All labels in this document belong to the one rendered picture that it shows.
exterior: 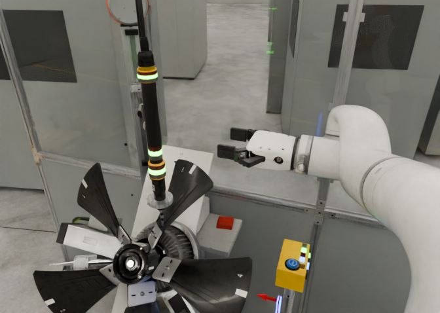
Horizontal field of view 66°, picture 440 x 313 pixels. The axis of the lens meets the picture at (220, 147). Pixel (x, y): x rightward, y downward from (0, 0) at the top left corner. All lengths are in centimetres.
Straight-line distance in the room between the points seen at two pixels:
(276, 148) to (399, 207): 37
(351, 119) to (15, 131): 325
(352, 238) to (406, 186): 139
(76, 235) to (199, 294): 57
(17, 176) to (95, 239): 259
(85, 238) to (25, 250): 187
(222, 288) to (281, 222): 79
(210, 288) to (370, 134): 66
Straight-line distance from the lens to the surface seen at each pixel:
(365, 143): 60
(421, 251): 38
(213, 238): 168
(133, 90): 142
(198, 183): 105
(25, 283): 297
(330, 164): 71
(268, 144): 72
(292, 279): 130
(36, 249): 321
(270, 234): 184
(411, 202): 39
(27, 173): 380
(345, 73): 140
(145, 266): 108
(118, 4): 145
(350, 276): 196
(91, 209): 129
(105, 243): 134
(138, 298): 117
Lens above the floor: 201
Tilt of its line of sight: 28 degrees down
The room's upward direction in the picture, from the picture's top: straight up
